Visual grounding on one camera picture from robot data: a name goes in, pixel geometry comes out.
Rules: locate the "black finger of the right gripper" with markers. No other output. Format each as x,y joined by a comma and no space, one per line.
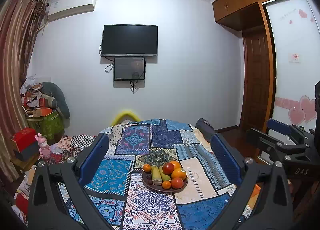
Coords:
276,149

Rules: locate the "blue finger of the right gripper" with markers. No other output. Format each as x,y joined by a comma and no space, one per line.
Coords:
298,135

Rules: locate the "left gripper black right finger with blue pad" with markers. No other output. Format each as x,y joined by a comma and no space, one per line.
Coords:
262,198

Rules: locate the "small orange tangerine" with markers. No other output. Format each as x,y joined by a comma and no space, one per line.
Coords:
166,185
147,168

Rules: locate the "red tomato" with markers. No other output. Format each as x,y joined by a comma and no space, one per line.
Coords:
177,183
168,168

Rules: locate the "pink plush rabbit toy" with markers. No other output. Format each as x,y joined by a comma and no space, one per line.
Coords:
44,147

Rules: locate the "blue patchwork bedspread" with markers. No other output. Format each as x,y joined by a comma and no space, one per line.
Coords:
98,182

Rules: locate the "red box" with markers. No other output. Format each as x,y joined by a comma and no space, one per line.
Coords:
23,139

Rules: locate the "brown wooden door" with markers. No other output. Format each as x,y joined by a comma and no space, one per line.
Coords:
257,74

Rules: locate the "green patterned storage box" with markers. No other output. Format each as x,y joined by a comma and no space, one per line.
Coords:
50,126

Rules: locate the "red tomato on plate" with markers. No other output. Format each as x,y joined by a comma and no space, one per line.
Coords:
177,183

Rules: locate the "large orange front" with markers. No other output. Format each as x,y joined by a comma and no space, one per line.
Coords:
179,173

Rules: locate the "large orange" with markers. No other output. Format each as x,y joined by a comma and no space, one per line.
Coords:
179,173
176,164

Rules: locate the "large orange back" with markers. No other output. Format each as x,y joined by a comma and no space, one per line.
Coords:
176,164

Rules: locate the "right corn cob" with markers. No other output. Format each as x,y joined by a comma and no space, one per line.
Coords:
164,176

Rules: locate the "corn cob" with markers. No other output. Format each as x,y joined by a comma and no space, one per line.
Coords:
156,176
164,176

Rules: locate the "white sliding wardrobe door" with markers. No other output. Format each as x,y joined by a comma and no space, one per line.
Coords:
295,35

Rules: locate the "left corn cob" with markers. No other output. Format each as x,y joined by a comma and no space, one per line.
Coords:
156,176

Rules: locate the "small orange tangerine on plate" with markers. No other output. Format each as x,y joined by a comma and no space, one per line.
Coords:
147,168

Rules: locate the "grey green plush toy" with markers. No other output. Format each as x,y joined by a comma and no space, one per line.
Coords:
57,98

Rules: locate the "yellow plush object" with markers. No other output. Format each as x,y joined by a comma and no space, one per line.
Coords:
125,115

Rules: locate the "striped red curtain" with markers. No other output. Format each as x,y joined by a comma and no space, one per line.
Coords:
20,23

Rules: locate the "white air conditioner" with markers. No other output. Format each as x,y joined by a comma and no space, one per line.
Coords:
65,8

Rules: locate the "small black wall monitor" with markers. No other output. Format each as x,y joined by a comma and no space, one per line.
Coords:
129,69

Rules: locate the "black wall television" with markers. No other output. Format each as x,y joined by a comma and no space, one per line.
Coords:
129,40

